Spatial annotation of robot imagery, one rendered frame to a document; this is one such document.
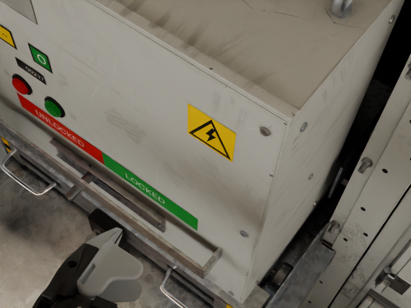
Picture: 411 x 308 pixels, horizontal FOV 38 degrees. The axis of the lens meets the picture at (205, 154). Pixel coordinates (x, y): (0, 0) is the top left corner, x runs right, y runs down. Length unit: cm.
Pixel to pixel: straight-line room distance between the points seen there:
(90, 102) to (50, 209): 39
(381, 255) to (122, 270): 51
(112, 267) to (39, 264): 47
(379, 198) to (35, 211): 57
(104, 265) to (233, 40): 24
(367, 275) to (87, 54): 62
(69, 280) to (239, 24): 27
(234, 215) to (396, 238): 32
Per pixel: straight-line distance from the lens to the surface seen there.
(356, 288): 111
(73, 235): 103
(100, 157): 82
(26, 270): 103
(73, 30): 62
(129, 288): 60
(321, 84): 50
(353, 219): 93
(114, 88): 64
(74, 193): 87
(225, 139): 55
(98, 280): 56
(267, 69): 51
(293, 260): 101
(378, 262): 99
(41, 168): 103
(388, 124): 74
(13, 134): 89
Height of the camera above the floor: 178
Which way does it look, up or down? 58 degrees down
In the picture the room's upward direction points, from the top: 3 degrees clockwise
